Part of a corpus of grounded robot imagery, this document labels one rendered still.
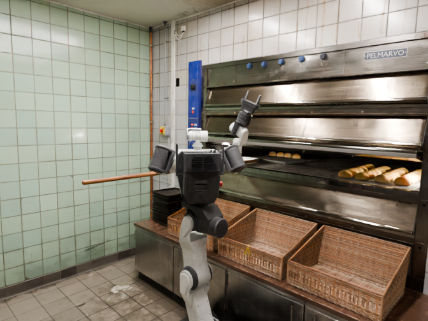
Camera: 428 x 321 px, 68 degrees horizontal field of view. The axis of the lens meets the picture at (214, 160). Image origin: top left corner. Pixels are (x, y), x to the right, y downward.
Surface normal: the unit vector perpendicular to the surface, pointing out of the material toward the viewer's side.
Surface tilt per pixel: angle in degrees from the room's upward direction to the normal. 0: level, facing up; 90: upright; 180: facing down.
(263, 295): 90
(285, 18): 90
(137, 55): 90
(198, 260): 80
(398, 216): 70
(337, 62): 90
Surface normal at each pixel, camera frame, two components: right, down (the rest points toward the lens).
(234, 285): -0.69, 0.08
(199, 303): 0.67, -0.27
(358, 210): -0.64, -0.27
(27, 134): 0.72, 0.10
